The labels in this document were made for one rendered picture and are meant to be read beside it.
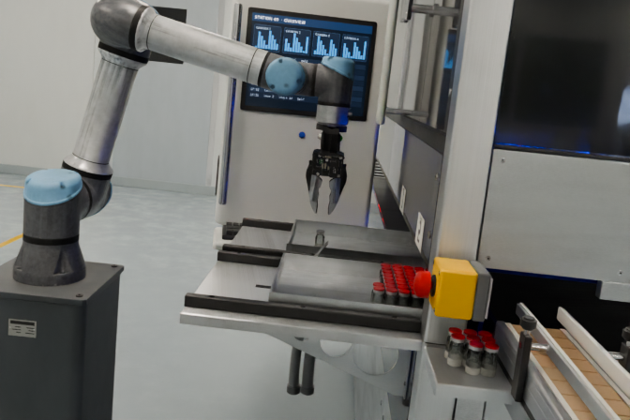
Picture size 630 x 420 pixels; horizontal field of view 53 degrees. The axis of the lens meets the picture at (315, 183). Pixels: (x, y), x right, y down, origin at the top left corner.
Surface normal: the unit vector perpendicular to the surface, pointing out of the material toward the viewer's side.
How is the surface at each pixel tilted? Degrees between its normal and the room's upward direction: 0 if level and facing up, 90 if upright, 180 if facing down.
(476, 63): 90
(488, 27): 90
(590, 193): 90
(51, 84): 90
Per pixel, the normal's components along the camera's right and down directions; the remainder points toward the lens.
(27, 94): -0.04, 0.15
